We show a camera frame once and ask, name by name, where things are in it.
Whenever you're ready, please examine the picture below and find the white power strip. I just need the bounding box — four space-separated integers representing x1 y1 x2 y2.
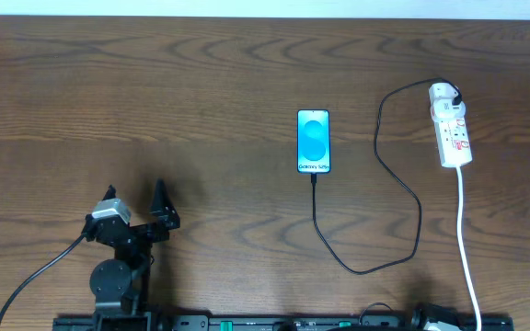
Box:
429 82 473 168

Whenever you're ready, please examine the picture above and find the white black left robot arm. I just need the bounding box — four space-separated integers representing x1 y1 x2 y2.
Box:
82 179 180 330

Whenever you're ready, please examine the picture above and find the blue screen smartphone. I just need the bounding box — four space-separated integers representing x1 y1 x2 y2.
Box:
296 109 331 174

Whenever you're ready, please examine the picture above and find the white power strip cord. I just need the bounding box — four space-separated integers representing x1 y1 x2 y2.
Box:
455 165 483 331

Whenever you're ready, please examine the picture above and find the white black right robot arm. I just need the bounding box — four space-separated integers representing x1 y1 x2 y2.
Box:
410 303 461 331

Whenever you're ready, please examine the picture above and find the white usb charger plug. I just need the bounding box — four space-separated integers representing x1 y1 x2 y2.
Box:
430 98 466 122

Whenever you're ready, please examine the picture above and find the black charger cable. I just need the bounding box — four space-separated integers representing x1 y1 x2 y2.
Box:
310 76 464 277

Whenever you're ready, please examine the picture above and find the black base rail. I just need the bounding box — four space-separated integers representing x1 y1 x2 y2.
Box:
52 314 514 331

